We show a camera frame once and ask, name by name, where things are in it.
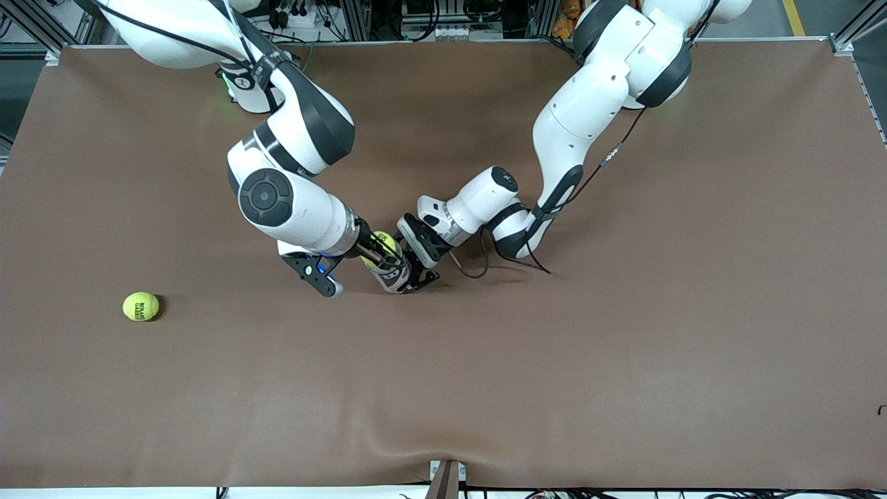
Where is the yellow tennis ball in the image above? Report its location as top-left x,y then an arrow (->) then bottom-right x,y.
360,231 -> 401,270
123,291 -> 161,323

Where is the clear plastic tennis ball can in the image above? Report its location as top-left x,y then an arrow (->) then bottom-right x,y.
367,260 -> 416,295

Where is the brown table mat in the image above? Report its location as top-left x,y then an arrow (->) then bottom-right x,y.
0,38 -> 887,490

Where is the white terminal block row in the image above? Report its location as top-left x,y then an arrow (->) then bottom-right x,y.
431,24 -> 504,42

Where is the white power strip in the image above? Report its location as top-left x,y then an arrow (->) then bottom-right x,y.
269,0 -> 321,32

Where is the pile of orange objects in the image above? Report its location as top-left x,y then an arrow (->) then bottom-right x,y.
552,0 -> 583,40

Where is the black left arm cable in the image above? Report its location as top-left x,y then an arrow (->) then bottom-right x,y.
450,0 -> 721,279

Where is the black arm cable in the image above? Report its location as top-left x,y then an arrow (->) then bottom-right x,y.
90,0 -> 278,112
450,0 -> 721,279

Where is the metal mount bracket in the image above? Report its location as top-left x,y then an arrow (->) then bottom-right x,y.
428,459 -> 467,499

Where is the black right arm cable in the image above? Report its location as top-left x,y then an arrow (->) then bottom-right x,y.
90,0 -> 278,112

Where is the aluminium frame profile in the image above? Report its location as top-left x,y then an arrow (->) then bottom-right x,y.
830,0 -> 887,56
0,0 -> 91,67

